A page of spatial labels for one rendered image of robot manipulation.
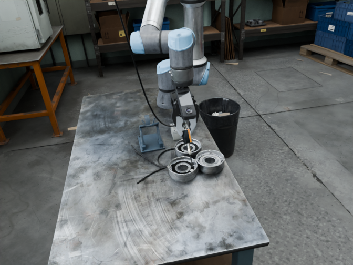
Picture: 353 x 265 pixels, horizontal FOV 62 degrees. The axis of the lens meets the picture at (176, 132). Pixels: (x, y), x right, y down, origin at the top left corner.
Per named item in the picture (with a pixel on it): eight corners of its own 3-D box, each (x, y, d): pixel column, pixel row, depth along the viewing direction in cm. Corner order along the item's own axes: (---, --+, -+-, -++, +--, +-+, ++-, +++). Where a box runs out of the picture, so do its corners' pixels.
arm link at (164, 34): (164, 27, 105) (159, 34, 96) (196, 25, 103) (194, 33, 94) (166, 49, 109) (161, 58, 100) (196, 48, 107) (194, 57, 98)
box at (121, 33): (134, 40, 424) (131, 13, 404) (100, 45, 414) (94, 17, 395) (130, 34, 457) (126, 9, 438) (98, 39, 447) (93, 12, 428)
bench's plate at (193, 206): (269, 246, 82) (270, 241, 81) (45, 292, 74) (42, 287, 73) (182, 86, 183) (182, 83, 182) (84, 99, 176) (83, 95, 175)
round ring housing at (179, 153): (180, 144, 124) (180, 136, 122) (204, 149, 121) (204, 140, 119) (171, 159, 116) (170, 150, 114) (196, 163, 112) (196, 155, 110)
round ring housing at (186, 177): (201, 168, 110) (201, 159, 108) (191, 186, 102) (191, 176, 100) (175, 162, 114) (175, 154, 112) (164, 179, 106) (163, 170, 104)
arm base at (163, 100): (155, 99, 165) (153, 82, 160) (182, 95, 167) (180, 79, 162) (158, 110, 152) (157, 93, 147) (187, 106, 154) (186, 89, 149)
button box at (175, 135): (189, 138, 128) (189, 128, 126) (173, 140, 127) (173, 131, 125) (185, 129, 135) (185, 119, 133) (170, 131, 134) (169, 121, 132)
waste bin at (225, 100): (243, 158, 246) (247, 112, 223) (204, 164, 241) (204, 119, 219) (229, 137, 274) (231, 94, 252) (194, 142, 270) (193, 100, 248)
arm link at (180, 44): (194, 27, 93) (191, 33, 86) (194, 61, 99) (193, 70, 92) (169, 28, 94) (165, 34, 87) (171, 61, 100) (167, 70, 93)
